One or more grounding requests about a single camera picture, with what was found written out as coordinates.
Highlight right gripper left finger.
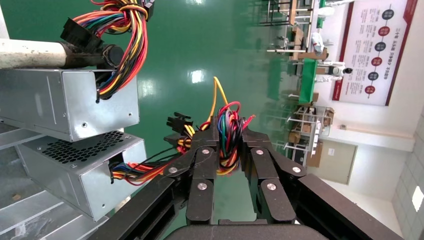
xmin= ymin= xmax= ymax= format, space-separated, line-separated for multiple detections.
xmin=87 ymin=115 xmax=220 ymax=240

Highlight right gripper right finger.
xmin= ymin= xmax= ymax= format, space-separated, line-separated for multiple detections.
xmin=242 ymin=126 xmax=402 ymax=240

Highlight grey power supply with wires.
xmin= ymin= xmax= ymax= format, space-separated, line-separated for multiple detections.
xmin=0 ymin=0 xmax=156 ymax=143
xmin=15 ymin=76 xmax=257 ymax=222

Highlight grey door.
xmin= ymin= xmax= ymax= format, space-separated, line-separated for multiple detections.
xmin=306 ymin=139 xmax=359 ymax=186

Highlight metal shelf rack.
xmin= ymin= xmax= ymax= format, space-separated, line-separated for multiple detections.
xmin=284 ymin=105 xmax=335 ymax=160

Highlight green topped table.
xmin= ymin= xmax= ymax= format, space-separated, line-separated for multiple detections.
xmin=298 ymin=57 xmax=320 ymax=104

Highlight white humanoid robot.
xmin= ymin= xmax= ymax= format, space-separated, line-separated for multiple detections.
xmin=316 ymin=60 xmax=354 ymax=83

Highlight white wrapped object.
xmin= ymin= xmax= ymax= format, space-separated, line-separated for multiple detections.
xmin=311 ymin=31 xmax=325 ymax=56

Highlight clear plastic divider tray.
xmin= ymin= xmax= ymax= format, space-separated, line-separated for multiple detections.
xmin=0 ymin=122 xmax=110 ymax=240

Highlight long white conveyor pipe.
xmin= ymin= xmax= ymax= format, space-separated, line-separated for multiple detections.
xmin=0 ymin=38 xmax=125 ymax=70

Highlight white wall poster red circles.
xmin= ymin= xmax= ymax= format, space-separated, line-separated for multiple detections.
xmin=332 ymin=0 xmax=419 ymax=107

